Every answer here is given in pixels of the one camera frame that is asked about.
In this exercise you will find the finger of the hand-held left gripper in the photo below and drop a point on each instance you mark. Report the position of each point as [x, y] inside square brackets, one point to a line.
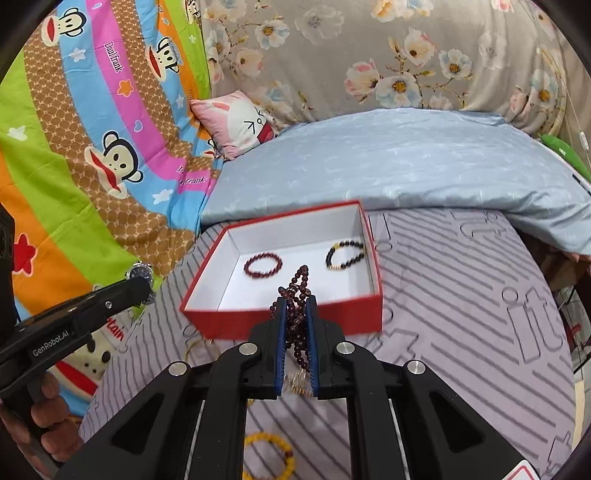
[122, 295]

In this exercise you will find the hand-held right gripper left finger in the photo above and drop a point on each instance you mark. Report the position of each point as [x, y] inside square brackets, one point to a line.
[278, 350]

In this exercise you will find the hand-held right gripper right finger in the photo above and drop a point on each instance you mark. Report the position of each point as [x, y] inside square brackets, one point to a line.
[312, 350]

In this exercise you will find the red cardboard box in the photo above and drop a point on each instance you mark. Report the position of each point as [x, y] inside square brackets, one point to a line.
[231, 323]

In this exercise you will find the person's left hand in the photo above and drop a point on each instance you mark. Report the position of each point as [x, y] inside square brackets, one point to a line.
[57, 415]

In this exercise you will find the silver wristwatch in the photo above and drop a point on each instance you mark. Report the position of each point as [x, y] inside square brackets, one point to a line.
[138, 272]

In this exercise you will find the thin gold bangle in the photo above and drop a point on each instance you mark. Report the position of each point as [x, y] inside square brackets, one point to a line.
[188, 354]

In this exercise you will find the purple striped bed sheet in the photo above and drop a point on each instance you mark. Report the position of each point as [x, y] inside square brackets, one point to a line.
[461, 323]

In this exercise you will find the pink rabbit cushion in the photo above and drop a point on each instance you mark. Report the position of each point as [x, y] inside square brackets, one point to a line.
[231, 124]

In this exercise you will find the colourful cartoon monkey blanket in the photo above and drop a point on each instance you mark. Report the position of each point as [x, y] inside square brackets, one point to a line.
[92, 92]

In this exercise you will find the light blue quilt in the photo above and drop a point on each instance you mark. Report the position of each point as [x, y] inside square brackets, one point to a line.
[392, 161]

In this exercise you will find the grey floral bed sheet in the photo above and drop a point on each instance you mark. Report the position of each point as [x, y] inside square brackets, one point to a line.
[346, 46]

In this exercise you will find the green plush toy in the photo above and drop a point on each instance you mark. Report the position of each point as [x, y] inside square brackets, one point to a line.
[568, 152]

